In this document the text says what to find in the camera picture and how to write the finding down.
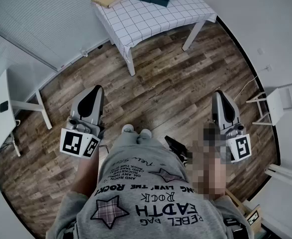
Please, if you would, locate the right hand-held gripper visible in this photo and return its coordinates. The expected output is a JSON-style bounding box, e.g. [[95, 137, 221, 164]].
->
[[211, 90, 252, 164]]

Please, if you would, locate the person's right forearm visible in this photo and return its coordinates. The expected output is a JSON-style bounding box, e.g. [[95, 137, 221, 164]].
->
[[187, 143, 232, 203]]

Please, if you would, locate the person's left shoe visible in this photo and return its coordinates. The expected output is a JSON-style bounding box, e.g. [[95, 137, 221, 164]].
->
[[120, 123, 134, 134]]

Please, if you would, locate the wooden rack with tag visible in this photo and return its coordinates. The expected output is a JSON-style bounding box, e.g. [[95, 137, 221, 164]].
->
[[224, 188, 263, 234]]

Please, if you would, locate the grey printed sweatshirt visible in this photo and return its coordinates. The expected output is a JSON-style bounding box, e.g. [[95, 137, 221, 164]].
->
[[46, 130, 255, 239]]

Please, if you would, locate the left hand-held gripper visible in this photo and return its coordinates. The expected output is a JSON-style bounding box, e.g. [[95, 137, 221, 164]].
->
[[59, 85, 105, 160]]

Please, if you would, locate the white grid tablecloth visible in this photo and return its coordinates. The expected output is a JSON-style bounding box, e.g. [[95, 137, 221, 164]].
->
[[93, 0, 217, 59]]

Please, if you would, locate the white table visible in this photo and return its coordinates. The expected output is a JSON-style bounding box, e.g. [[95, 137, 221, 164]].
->
[[125, 19, 207, 77]]

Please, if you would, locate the white stool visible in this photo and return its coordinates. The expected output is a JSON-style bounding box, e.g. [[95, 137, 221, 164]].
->
[[246, 82, 292, 126]]

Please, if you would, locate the black waist-mounted device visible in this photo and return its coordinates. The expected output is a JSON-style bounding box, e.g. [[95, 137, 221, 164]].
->
[[164, 135, 188, 163]]

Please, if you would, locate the person's left forearm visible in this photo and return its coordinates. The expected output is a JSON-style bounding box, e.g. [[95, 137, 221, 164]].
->
[[70, 155, 99, 199]]

